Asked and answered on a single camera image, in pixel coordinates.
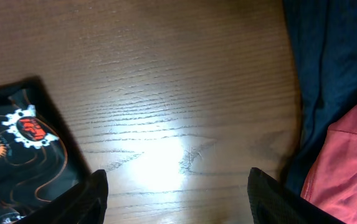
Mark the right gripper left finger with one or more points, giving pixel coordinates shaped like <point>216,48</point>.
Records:
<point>84,203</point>

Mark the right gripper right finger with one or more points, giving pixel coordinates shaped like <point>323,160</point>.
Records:
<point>271,203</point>

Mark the black orange-patterned jersey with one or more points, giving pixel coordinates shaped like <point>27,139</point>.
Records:
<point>39,160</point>

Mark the red t-shirt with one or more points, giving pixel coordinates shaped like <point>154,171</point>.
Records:
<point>331,183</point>

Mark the navy blue garment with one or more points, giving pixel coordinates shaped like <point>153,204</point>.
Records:
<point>323,36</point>

